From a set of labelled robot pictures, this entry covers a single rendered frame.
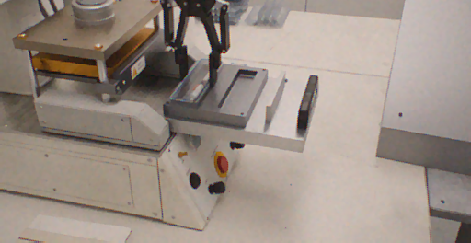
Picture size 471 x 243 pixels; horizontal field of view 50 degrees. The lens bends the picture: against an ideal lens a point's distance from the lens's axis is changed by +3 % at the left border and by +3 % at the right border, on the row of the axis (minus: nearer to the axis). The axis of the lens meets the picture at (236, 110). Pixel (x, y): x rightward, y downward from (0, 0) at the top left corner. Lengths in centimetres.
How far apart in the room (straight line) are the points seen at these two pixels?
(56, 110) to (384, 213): 69
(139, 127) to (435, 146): 68
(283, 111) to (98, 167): 38
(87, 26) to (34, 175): 33
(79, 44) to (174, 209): 36
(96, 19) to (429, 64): 76
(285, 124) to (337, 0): 261
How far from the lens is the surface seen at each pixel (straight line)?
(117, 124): 95
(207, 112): 94
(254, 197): 111
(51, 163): 109
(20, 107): 116
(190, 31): 170
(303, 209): 109
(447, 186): 123
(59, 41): 97
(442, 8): 133
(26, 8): 116
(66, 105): 99
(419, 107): 123
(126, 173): 101
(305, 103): 94
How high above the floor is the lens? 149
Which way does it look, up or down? 32 degrees down
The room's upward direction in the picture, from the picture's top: straight up
